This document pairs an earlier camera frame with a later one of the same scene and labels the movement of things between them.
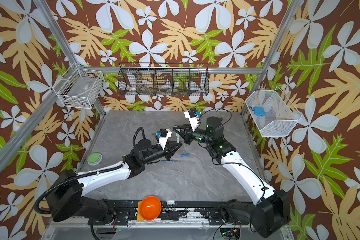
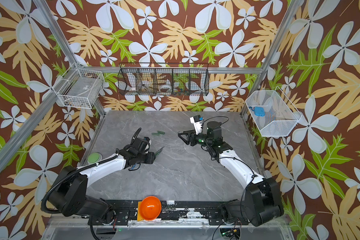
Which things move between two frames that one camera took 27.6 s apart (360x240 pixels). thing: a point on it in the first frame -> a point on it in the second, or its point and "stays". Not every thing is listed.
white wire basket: (79, 88) stays
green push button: (94, 159) stays
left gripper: (168, 150) -> (151, 157)
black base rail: (179, 213) stays
